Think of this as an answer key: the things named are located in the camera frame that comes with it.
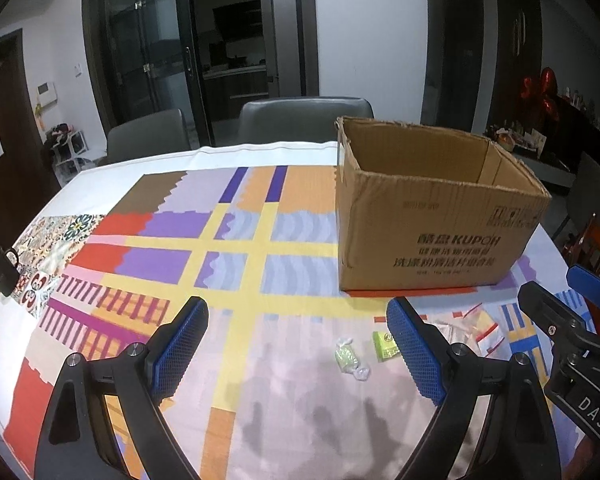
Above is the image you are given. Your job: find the small green snack packet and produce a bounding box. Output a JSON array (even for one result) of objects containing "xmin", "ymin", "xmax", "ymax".
[{"xmin": 372, "ymin": 330, "xmax": 400, "ymax": 362}]

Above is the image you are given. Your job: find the clear zip bag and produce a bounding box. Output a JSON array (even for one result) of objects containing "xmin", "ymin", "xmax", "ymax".
[{"xmin": 424, "ymin": 302, "xmax": 502, "ymax": 357}]

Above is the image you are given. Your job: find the dark sideboard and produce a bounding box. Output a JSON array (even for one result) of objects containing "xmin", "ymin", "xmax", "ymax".
[{"xmin": 555, "ymin": 91, "xmax": 600, "ymax": 172}]

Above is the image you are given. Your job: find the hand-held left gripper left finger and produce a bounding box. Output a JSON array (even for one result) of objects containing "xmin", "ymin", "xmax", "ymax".
[{"xmin": 34, "ymin": 296, "xmax": 210, "ymax": 480}]

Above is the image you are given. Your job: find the black mug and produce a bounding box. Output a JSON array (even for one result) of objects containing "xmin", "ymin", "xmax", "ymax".
[{"xmin": 0, "ymin": 247, "xmax": 22, "ymax": 297}]

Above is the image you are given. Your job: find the white shoe rack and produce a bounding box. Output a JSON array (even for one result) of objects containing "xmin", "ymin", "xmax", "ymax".
[{"xmin": 45, "ymin": 122, "xmax": 94, "ymax": 181}]

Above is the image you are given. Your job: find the brown cardboard box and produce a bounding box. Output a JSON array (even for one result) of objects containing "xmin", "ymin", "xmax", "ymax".
[{"xmin": 334, "ymin": 116, "xmax": 552, "ymax": 292}]

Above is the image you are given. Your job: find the brown wooden door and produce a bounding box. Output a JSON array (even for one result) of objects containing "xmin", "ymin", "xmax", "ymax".
[{"xmin": 0, "ymin": 30, "xmax": 64, "ymax": 252}]

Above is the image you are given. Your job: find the floral tile patterned cloth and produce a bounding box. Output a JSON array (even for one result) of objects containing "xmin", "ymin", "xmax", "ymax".
[{"xmin": 14, "ymin": 214, "xmax": 107, "ymax": 319}]

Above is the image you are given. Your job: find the row of small figurines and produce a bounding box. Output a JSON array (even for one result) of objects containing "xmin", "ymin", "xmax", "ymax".
[{"xmin": 560, "ymin": 85, "xmax": 600, "ymax": 126}]

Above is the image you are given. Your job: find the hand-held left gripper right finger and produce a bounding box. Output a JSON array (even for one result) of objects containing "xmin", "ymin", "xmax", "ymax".
[{"xmin": 386, "ymin": 296, "xmax": 563, "ymax": 480}]

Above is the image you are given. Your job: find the glass sliding door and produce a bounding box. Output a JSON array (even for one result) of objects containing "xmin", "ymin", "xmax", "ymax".
[{"xmin": 82, "ymin": 0, "xmax": 212, "ymax": 147}]

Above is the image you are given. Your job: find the grey dining chair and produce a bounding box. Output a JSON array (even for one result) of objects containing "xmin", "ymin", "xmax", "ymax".
[
  {"xmin": 554, "ymin": 152, "xmax": 600, "ymax": 242},
  {"xmin": 237, "ymin": 96, "xmax": 375, "ymax": 144},
  {"xmin": 106, "ymin": 109, "xmax": 191, "ymax": 165}
]

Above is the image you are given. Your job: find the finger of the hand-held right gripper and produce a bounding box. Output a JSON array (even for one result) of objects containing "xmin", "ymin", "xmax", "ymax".
[
  {"xmin": 566, "ymin": 264, "xmax": 600, "ymax": 313},
  {"xmin": 517, "ymin": 281, "xmax": 599, "ymax": 346}
]

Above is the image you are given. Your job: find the colourful patterned tablecloth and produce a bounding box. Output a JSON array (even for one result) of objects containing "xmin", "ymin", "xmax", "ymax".
[{"xmin": 2, "ymin": 165, "xmax": 597, "ymax": 480}]

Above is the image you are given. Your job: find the kitchen counter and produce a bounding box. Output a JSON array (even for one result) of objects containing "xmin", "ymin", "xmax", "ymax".
[{"xmin": 202, "ymin": 62, "xmax": 271, "ymax": 134}]

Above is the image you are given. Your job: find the red foil balloon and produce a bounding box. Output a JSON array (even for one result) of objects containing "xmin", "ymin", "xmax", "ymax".
[{"xmin": 522, "ymin": 67, "xmax": 561, "ymax": 121}]

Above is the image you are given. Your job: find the green candy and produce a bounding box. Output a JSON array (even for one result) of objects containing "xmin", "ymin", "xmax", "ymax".
[{"xmin": 334, "ymin": 338, "xmax": 372, "ymax": 381}]

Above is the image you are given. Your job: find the brown wardrobe with handles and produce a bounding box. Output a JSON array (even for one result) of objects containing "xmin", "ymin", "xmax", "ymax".
[{"xmin": 492, "ymin": 0, "xmax": 544, "ymax": 127}]

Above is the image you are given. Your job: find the dark interior door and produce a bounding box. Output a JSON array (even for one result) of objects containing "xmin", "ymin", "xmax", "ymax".
[{"xmin": 442, "ymin": 0, "xmax": 486, "ymax": 132}]

